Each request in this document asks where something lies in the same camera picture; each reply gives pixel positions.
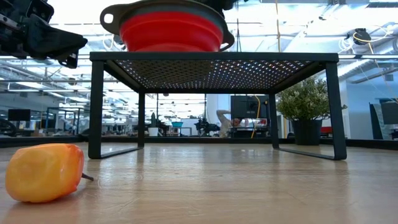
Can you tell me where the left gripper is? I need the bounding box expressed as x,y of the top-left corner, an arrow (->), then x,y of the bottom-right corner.
0,0 -> 88,69

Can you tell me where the red grey collapsible colander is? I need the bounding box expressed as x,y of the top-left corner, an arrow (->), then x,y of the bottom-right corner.
99,0 -> 236,53

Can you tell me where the small orange-red toy peach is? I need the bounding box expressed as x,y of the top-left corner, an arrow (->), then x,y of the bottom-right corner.
4,142 -> 95,203

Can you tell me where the black perforated metal stand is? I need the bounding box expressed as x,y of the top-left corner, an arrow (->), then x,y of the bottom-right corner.
88,51 -> 348,161

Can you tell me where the black cabinet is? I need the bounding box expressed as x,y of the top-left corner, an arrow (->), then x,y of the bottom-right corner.
229,95 -> 271,139

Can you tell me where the person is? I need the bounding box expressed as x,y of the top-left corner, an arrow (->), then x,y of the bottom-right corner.
216,108 -> 247,138

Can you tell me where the green potted plant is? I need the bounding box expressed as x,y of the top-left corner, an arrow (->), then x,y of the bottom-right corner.
275,77 -> 348,146

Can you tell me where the white pot with cactus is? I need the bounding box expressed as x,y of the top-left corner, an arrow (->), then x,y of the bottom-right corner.
147,112 -> 160,138

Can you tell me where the yellow floor cable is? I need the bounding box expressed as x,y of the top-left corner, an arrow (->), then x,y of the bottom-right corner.
250,95 -> 261,139

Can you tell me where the black ceiling cable reel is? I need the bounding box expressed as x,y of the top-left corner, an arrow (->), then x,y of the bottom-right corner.
353,27 -> 373,46

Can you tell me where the black aluminium table frame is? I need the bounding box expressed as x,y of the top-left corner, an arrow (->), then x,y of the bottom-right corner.
0,136 -> 398,149

